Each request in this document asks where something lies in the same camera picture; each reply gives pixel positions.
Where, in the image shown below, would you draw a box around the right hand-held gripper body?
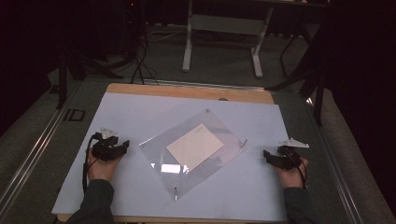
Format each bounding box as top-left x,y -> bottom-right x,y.
270,137 -> 310,171

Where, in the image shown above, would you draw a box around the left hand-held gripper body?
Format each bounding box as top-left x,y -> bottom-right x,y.
92,126 -> 125,162

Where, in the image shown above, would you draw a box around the clear plastic bag with paper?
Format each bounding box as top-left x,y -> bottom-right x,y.
138,107 -> 249,202

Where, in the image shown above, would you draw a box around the photo card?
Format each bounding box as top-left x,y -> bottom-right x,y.
165,123 -> 225,173

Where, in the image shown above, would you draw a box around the person's left hand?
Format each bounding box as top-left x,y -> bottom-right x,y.
87,147 -> 124,183

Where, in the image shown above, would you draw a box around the person's right hand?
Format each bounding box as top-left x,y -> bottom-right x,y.
273,157 -> 309,189

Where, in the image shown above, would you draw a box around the white table mat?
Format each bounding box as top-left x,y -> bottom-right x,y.
51,91 -> 290,222

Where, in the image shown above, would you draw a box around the black metal stand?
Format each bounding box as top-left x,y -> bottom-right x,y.
46,0 -> 125,110
264,6 -> 335,127

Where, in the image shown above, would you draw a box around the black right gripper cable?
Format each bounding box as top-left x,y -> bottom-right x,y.
284,147 -> 310,189

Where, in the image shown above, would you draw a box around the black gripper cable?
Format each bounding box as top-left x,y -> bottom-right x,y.
284,147 -> 310,189
81,133 -> 102,193

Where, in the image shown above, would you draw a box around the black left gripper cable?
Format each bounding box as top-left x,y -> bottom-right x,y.
81,133 -> 102,193

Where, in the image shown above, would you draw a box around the metal floor rail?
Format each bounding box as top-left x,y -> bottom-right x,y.
0,81 -> 82,216
305,96 -> 366,224

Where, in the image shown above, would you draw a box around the black floor cables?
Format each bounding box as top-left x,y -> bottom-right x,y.
129,36 -> 161,86

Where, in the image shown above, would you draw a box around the white metal table frame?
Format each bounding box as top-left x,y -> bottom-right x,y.
181,0 -> 276,79

